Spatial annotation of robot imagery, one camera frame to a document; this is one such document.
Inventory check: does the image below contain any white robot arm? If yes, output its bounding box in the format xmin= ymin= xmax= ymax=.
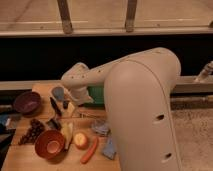
xmin=61 ymin=48 xmax=182 ymax=171

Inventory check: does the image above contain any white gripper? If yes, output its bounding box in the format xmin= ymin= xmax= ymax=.
xmin=65 ymin=87 xmax=93 ymax=117

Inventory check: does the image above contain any purple bowl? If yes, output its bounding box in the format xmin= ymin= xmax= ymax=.
xmin=13 ymin=91 xmax=41 ymax=114

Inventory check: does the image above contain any bunch of dark grapes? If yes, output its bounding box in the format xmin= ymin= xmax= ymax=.
xmin=18 ymin=119 xmax=45 ymax=145

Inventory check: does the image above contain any orange carrot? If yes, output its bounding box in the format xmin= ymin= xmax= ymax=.
xmin=80 ymin=137 xmax=99 ymax=164

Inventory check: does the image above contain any orange bowl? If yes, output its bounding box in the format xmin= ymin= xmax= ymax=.
xmin=35 ymin=130 xmax=65 ymax=160

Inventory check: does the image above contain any grey folded cloth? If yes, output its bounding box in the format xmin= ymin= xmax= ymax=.
xmin=91 ymin=120 xmax=110 ymax=136

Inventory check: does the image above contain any dark rectangular block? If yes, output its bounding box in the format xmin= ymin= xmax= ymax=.
xmin=63 ymin=100 xmax=69 ymax=109

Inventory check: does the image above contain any dark small scoop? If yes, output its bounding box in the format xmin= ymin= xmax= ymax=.
xmin=46 ymin=118 xmax=61 ymax=130

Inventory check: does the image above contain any red yellow apple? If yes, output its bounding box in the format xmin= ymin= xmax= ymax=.
xmin=73 ymin=132 xmax=89 ymax=150

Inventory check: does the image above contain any green plastic tray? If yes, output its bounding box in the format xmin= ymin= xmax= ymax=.
xmin=85 ymin=86 xmax=104 ymax=107

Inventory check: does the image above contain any blue sponge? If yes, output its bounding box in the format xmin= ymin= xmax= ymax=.
xmin=102 ymin=137 xmax=116 ymax=160

